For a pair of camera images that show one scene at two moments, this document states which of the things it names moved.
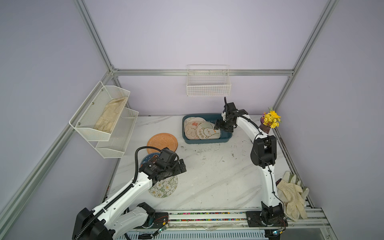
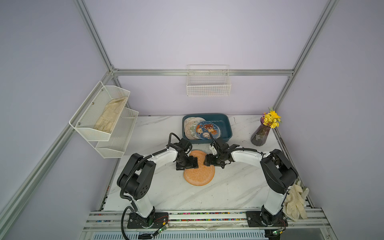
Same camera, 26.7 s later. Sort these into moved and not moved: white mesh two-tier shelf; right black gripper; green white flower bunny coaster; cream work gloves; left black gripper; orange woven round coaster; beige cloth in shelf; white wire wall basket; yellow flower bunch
Moved: orange woven round coaster; right black gripper; left black gripper; green white flower bunny coaster
Not moved: white mesh two-tier shelf; white wire wall basket; cream work gloves; beige cloth in shelf; yellow flower bunch
